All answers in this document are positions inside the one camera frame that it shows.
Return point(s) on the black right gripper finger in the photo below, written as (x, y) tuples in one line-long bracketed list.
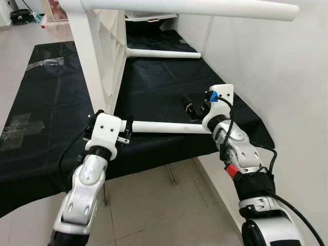
[(188, 105)]

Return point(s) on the white plastic children table top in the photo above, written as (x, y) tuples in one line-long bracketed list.
[(97, 56)]

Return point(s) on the black tablecloth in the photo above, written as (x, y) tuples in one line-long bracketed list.
[(179, 87)]

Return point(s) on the clear tape cross patch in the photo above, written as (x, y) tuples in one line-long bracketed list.
[(20, 130)]

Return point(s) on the clear tape strip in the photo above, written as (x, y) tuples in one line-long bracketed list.
[(46, 62)]

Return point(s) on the red printed carton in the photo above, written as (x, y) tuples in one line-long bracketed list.
[(56, 10)]

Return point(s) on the black floor appliance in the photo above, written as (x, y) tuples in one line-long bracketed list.
[(25, 16)]

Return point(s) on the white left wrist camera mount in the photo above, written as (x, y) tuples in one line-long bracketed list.
[(105, 128)]

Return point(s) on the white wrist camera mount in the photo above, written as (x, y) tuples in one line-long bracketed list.
[(223, 95), (105, 128)]

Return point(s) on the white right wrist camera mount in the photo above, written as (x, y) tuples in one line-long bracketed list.
[(223, 95)]

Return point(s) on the metal folding table frame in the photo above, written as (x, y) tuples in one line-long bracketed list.
[(171, 175)]

